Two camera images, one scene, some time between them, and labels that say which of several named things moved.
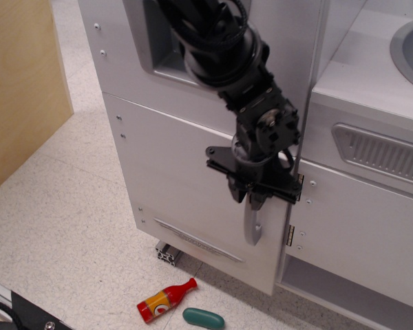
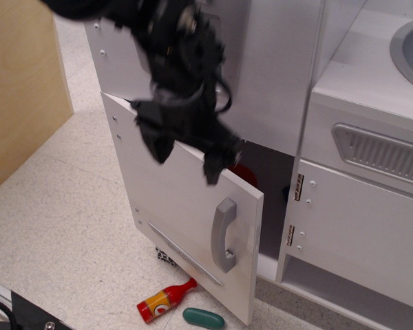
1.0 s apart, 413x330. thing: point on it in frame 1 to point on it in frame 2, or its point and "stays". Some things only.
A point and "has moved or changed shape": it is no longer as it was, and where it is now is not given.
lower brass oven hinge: x=290 y=234 stays
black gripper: x=265 y=174 to x=186 y=102
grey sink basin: x=408 y=51 stays
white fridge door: x=184 y=203 has moved or changed shape
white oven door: x=369 y=236 stays
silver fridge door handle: x=252 y=230 to x=224 y=212
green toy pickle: x=203 y=318 stays
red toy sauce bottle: x=164 y=300 stays
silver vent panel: x=381 y=154 stays
